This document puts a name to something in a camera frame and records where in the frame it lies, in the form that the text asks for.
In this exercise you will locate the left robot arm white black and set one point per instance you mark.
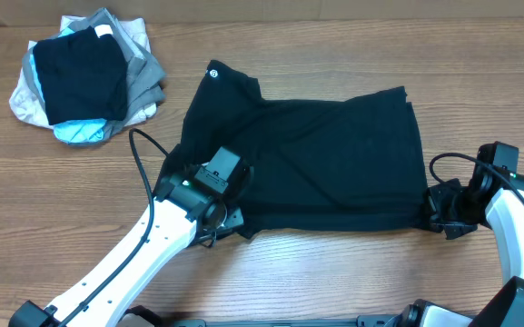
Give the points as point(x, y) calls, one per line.
point(195, 206)

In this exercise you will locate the folded grey shirt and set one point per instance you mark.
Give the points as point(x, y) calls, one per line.
point(144, 73)

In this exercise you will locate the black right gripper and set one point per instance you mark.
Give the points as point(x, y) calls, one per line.
point(432, 198)

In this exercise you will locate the folded light blue shirt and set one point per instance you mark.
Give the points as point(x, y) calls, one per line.
point(75, 131)

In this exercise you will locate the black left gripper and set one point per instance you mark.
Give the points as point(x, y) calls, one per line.
point(234, 217)

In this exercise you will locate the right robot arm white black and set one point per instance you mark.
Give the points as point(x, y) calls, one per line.
point(505, 216)

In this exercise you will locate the folded black shirt on pile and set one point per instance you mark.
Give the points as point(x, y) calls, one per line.
point(82, 76)

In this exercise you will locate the black t-shirt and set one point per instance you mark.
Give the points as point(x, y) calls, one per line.
point(340, 166)

